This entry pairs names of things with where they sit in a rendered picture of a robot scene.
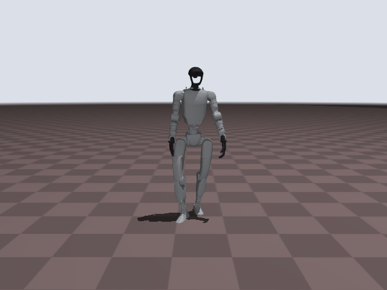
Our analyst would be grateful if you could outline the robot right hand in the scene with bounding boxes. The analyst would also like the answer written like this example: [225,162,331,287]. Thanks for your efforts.
[168,137,175,156]

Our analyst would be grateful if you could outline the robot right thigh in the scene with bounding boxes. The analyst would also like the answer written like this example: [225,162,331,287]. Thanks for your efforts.
[172,137,186,186]

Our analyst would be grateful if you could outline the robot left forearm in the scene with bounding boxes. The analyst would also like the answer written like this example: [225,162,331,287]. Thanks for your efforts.
[215,116,227,140]

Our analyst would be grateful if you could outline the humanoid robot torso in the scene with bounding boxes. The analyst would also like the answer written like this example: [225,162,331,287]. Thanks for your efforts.
[181,87,208,147]

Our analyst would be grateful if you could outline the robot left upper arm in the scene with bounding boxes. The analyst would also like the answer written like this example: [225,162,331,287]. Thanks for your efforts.
[207,91,221,121]

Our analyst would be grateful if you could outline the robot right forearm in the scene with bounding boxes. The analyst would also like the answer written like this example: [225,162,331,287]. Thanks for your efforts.
[168,115,178,141]

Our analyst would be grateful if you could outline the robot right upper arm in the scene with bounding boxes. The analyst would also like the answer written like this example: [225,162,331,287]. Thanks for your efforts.
[171,91,184,121]

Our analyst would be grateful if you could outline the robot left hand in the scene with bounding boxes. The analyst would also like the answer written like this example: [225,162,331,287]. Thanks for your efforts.
[219,135,227,158]

